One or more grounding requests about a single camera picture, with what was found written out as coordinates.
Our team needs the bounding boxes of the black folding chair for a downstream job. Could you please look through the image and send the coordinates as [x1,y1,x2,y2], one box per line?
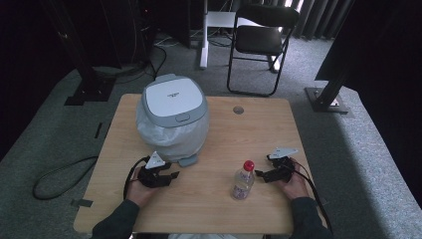
[226,3,301,98]

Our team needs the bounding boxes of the grey floor tape strip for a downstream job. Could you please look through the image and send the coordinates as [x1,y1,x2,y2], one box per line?
[70,198,95,209]

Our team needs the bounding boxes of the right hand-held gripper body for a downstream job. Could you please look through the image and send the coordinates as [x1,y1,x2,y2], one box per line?
[267,147,300,183]

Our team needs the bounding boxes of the person's right hand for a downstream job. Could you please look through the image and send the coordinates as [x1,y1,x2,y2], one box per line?
[277,158,311,201]

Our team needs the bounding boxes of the grey curtain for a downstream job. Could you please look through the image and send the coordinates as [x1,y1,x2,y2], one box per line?
[265,0,356,42]

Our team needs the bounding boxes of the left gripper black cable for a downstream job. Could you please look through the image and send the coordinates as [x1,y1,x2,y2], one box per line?
[122,155,151,200]

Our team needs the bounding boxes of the black floor cable loop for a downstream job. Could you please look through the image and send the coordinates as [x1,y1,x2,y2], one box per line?
[32,155,100,201]

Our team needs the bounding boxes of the white desk leg frame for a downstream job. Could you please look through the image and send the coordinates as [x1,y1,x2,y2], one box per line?
[198,0,263,71]

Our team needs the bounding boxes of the black metal stand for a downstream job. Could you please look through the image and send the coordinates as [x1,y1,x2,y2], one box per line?
[39,0,117,107]
[305,0,396,115]

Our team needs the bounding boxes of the white grey pedal trash can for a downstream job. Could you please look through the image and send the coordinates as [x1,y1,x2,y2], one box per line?
[135,73,211,168]

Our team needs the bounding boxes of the clear plastic bottle red cap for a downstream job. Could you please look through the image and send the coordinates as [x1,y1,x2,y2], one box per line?
[230,159,257,201]

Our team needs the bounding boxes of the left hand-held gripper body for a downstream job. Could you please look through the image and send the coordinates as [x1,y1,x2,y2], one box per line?
[136,150,173,189]

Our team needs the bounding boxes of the person's left hand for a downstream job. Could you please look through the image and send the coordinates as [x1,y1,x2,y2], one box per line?
[126,166,161,209]

